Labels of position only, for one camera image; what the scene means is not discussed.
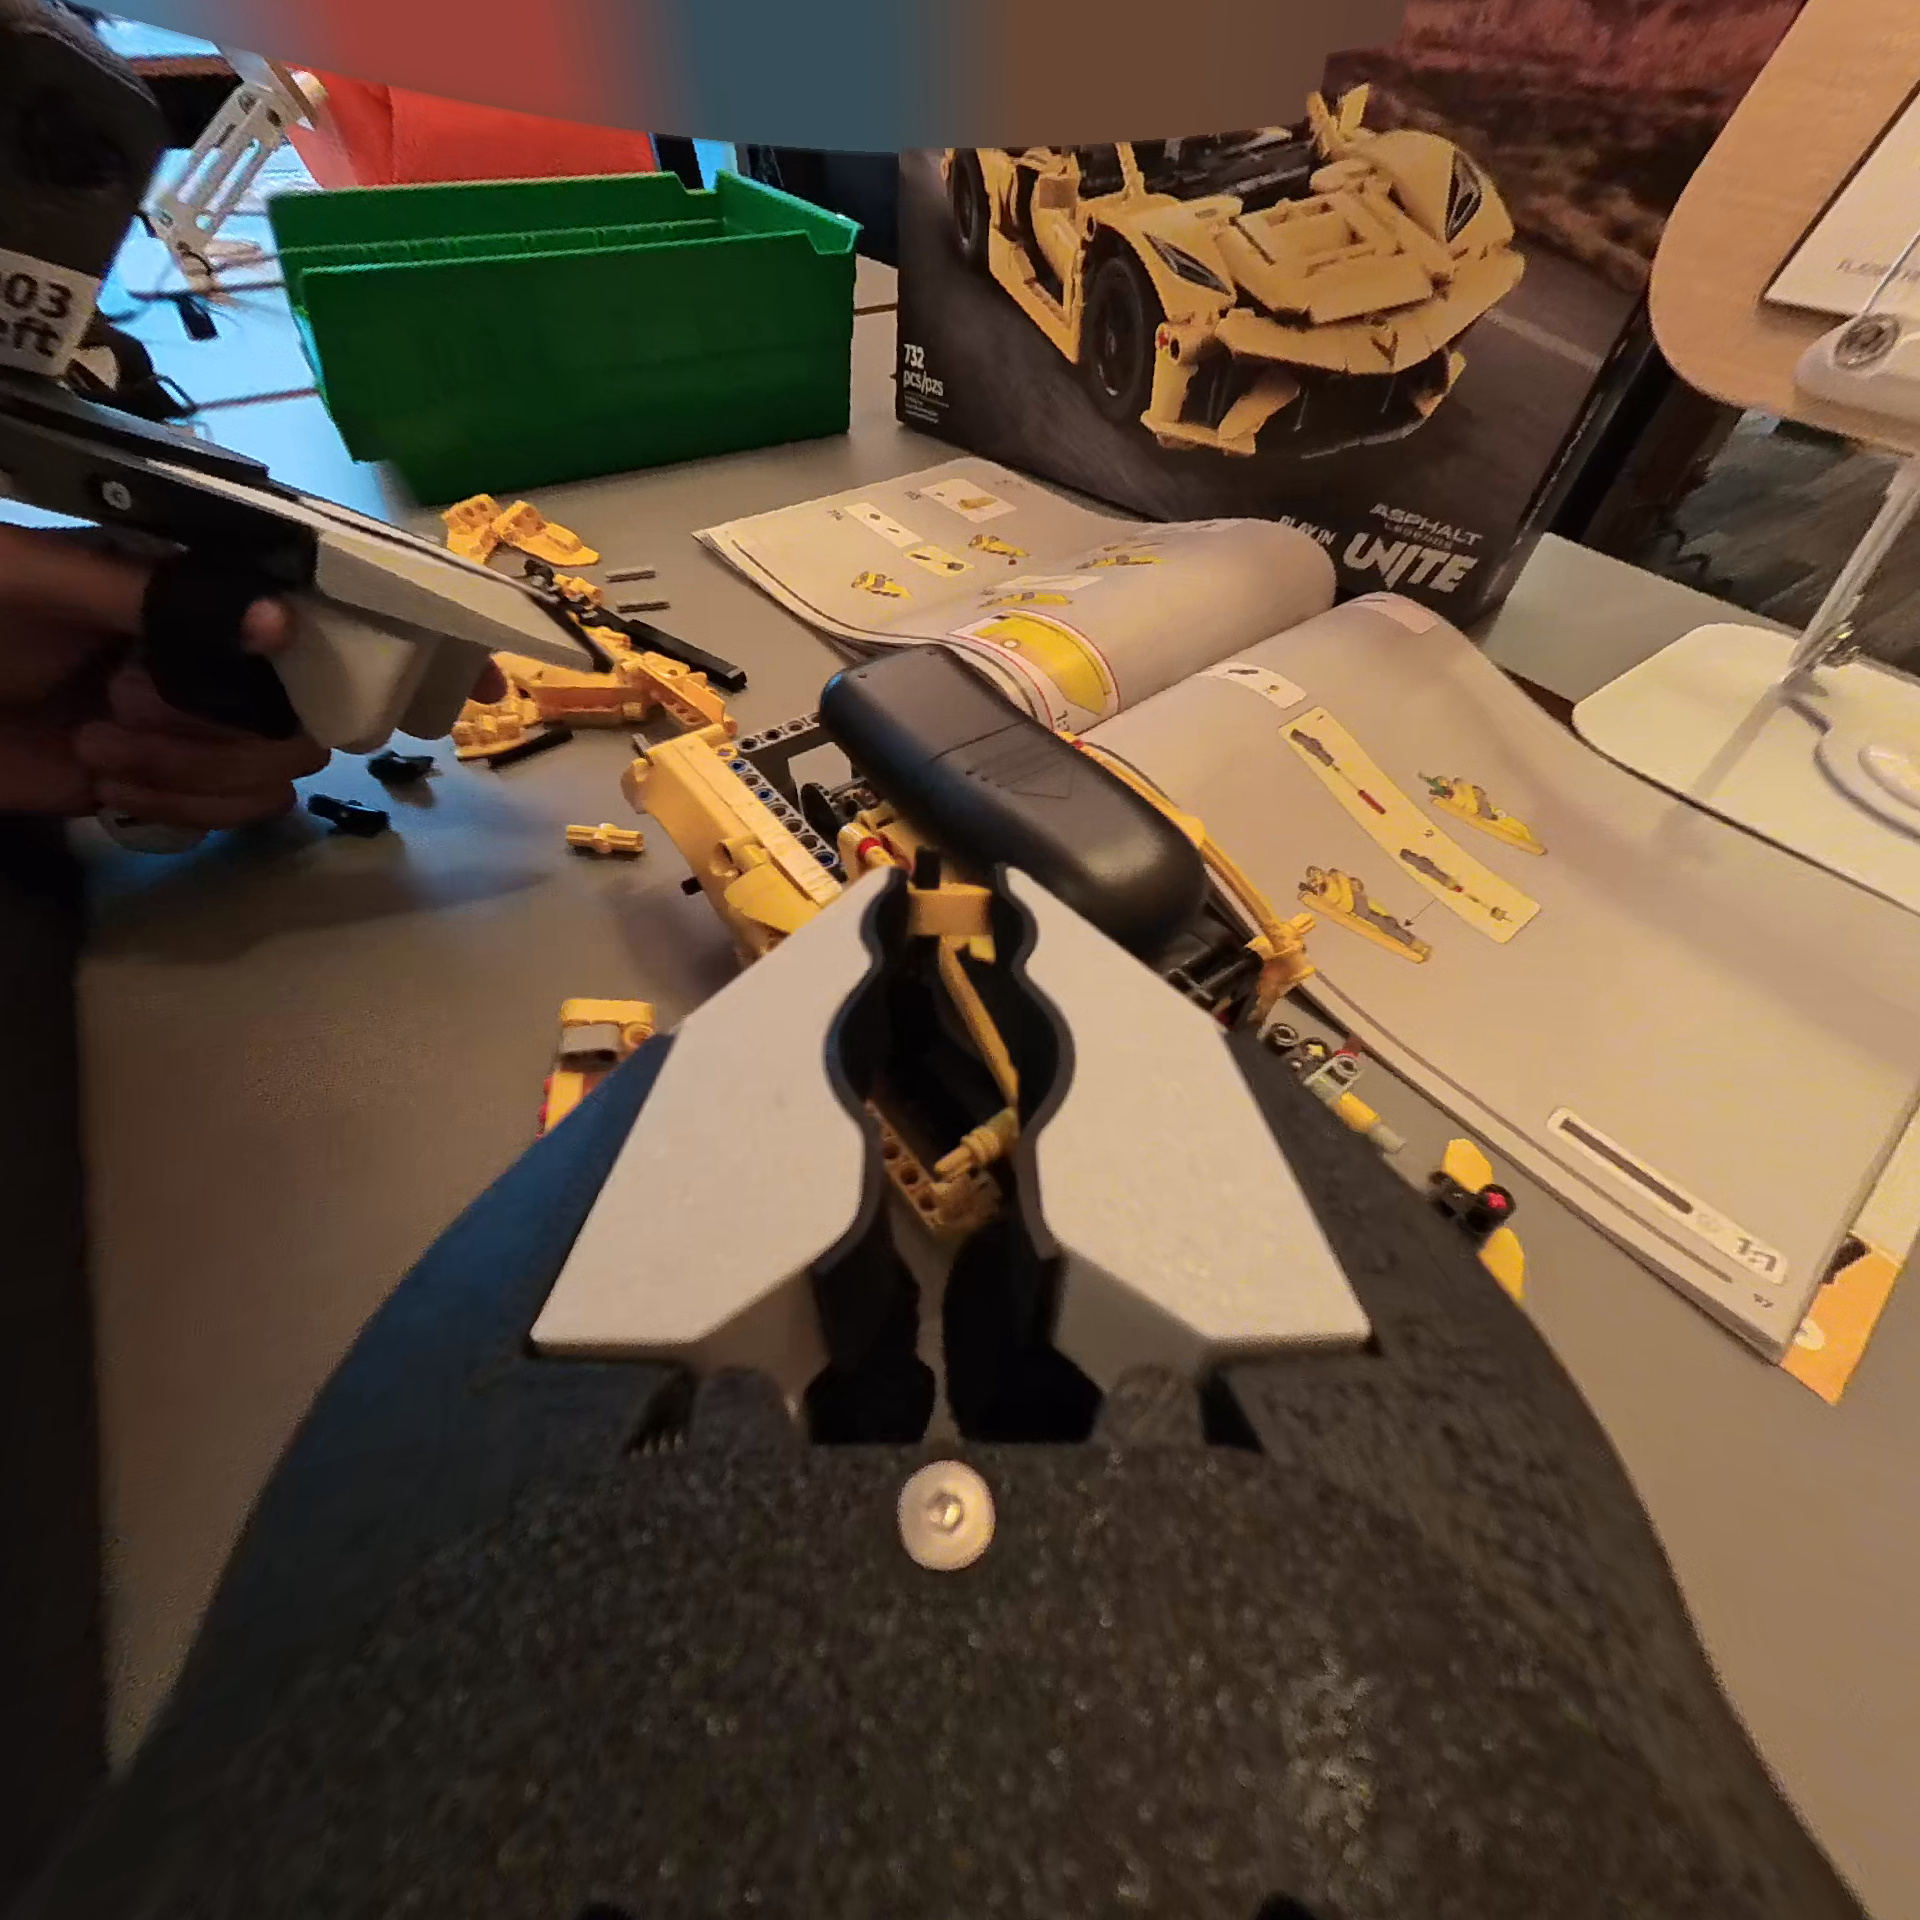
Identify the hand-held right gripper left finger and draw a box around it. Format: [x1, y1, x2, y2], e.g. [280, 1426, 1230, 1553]
[527, 866, 912, 1441]

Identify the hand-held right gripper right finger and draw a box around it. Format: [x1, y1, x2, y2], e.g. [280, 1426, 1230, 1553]
[990, 866, 1373, 1441]

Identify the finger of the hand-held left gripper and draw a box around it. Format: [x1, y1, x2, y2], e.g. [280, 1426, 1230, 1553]
[303, 502, 606, 674]

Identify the grey desk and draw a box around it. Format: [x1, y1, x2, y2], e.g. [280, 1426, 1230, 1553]
[65, 224, 1920, 1920]

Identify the person's left hand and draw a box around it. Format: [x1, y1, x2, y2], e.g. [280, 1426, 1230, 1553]
[0, 525, 331, 835]

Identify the pile of yellow bricks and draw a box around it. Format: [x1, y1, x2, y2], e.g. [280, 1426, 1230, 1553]
[437, 495, 749, 764]

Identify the long black beam brick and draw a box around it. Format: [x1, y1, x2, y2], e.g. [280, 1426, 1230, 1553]
[524, 562, 749, 692]

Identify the green plastic bin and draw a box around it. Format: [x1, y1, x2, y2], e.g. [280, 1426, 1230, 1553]
[265, 169, 863, 509]

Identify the yellow brick toy car model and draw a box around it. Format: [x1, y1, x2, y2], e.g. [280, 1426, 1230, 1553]
[621, 721, 1531, 1308]

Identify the orange plastic bin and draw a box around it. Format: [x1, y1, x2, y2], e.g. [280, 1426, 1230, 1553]
[284, 67, 661, 190]

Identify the building instruction booklet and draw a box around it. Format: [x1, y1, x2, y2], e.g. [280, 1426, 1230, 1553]
[692, 462, 1920, 1405]

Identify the instruction sheet on stand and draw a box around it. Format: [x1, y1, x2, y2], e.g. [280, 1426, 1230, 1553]
[1571, 451, 1920, 911]

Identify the black toy car box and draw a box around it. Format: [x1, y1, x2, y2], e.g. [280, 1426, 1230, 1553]
[896, 0, 1802, 632]

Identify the black device with straps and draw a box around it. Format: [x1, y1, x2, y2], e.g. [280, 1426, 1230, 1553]
[74, 322, 199, 426]

